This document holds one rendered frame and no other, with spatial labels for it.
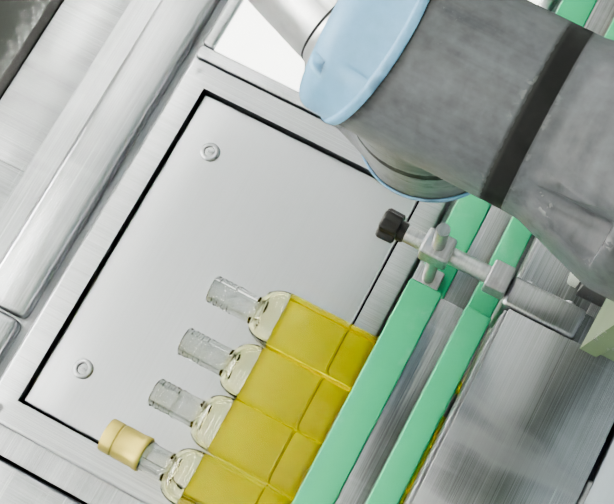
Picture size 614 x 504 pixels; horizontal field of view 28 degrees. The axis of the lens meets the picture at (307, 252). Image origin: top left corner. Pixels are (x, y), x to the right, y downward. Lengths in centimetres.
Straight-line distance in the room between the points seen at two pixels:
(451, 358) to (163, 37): 59
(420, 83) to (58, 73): 89
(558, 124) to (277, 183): 75
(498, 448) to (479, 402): 4
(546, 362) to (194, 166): 52
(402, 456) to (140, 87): 59
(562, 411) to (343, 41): 47
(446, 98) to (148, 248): 75
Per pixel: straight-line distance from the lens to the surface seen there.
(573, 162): 69
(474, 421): 107
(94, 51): 155
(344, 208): 141
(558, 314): 110
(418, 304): 111
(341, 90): 73
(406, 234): 110
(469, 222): 123
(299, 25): 89
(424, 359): 110
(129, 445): 121
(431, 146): 72
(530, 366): 109
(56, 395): 138
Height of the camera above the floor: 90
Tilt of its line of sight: 8 degrees up
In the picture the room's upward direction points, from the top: 63 degrees counter-clockwise
